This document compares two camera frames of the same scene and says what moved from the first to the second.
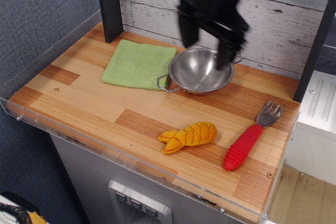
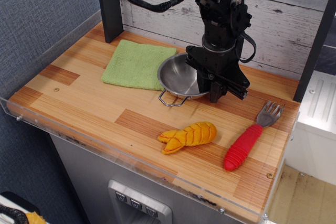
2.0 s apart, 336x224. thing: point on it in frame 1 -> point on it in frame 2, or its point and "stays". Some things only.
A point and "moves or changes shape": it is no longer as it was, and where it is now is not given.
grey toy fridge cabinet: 109,191 stays
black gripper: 215,0 -> 218,60
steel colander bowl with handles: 195,71 moves or changes shape
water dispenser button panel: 130,205 stays
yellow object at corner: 35,219 stays
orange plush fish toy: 200,133 stays
